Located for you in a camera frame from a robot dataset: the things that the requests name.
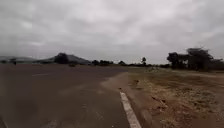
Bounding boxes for row of distant trees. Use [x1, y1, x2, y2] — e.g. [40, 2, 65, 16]
[91, 59, 168, 69]

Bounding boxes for tall thin tree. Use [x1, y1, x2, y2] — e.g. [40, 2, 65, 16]
[140, 56, 148, 66]

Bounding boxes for distant grey hill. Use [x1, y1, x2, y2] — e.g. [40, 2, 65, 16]
[0, 53, 93, 66]

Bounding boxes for white painted edge line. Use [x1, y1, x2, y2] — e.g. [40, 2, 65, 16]
[119, 91, 143, 128]

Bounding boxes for dark round tree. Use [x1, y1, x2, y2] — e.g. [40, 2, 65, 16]
[53, 52, 70, 65]

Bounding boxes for grey asphalt road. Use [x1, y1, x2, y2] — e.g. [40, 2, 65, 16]
[0, 63, 154, 128]

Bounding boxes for brown dirt roadside ground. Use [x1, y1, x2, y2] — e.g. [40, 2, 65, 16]
[100, 66, 224, 128]

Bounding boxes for group of dark trees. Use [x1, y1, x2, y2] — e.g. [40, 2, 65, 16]
[166, 47, 224, 72]

